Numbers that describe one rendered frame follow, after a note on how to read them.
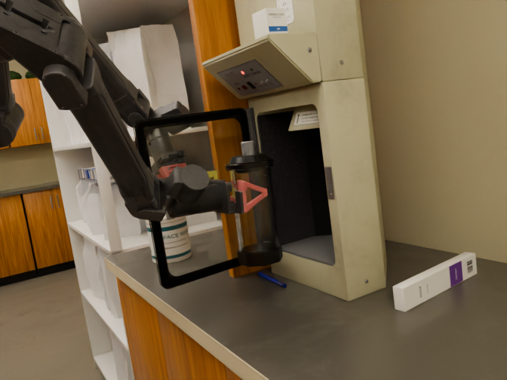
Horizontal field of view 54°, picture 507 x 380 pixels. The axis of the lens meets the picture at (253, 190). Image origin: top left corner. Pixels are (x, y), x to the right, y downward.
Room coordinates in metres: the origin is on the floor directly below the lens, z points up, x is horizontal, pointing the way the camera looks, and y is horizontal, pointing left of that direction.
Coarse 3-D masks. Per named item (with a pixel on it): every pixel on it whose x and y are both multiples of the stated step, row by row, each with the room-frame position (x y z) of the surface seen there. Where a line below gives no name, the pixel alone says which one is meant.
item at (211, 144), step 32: (160, 128) 1.16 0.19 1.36; (192, 128) 1.20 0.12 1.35; (224, 128) 1.25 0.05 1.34; (160, 160) 1.15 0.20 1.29; (192, 160) 1.20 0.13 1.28; (224, 160) 1.25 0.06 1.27; (192, 224) 1.18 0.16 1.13; (224, 224) 1.23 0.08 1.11; (192, 256) 1.18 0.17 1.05; (224, 256) 1.22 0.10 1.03
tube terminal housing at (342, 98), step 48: (240, 0) 1.28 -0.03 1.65; (336, 0) 1.06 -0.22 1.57; (336, 48) 1.05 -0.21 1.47; (288, 96) 1.14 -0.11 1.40; (336, 96) 1.05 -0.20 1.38; (336, 144) 1.04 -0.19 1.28; (336, 192) 1.03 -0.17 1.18; (336, 240) 1.04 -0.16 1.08; (384, 240) 1.24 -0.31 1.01; (336, 288) 1.06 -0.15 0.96
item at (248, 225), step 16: (272, 160) 1.08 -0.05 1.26; (240, 176) 1.06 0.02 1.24; (256, 176) 1.05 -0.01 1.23; (256, 192) 1.05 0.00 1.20; (272, 192) 1.08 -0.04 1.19; (256, 208) 1.05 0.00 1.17; (272, 208) 1.07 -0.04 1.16; (240, 224) 1.07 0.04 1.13; (256, 224) 1.05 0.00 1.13; (272, 224) 1.07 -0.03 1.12; (240, 240) 1.07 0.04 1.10; (256, 240) 1.05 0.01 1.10; (272, 240) 1.06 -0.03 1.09
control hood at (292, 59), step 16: (304, 32) 1.02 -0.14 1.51; (240, 48) 1.08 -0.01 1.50; (256, 48) 1.03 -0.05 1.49; (272, 48) 1.00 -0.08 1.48; (288, 48) 1.00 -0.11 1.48; (304, 48) 1.01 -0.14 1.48; (208, 64) 1.23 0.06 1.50; (224, 64) 1.17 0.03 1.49; (240, 64) 1.13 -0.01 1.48; (272, 64) 1.05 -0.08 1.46; (288, 64) 1.01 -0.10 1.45; (304, 64) 1.01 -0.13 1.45; (288, 80) 1.07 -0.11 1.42; (304, 80) 1.03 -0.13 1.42; (320, 80) 1.03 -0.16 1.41; (240, 96) 1.28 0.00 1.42; (256, 96) 1.23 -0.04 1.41
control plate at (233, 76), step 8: (248, 64) 1.11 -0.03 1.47; (256, 64) 1.09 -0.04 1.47; (224, 72) 1.21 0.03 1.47; (232, 72) 1.18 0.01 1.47; (240, 72) 1.16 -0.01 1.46; (248, 72) 1.14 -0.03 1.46; (256, 72) 1.12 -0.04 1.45; (264, 72) 1.10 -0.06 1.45; (224, 80) 1.25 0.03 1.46; (232, 80) 1.22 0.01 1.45; (240, 80) 1.20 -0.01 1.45; (248, 80) 1.17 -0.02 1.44; (256, 80) 1.15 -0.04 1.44; (264, 80) 1.13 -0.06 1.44; (272, 80) 1.10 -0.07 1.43; (240, 88) 1.23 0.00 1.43; (248, 88) 1.21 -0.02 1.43; (256, 88) 1.18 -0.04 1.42; (264, 88) 1.16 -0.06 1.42; (272, 88) 1.14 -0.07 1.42
